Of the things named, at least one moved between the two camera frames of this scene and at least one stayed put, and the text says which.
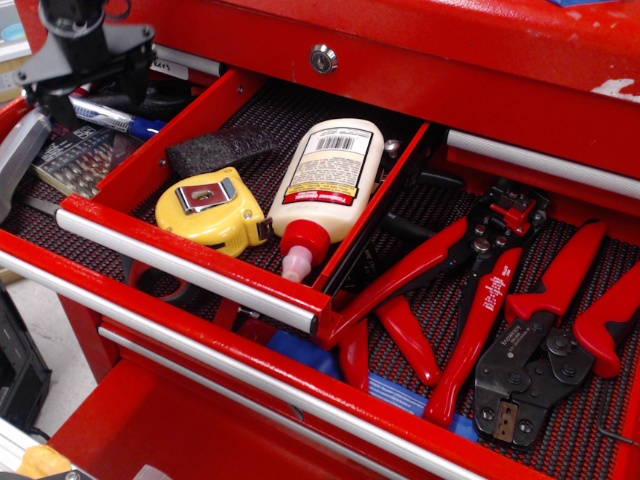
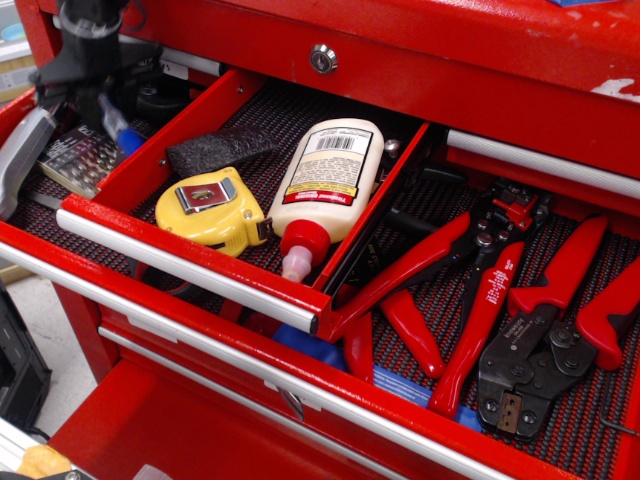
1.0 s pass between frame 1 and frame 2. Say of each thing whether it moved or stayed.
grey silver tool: stayed
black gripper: moved
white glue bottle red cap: stayed
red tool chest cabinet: stayed
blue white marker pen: moved
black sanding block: stayed
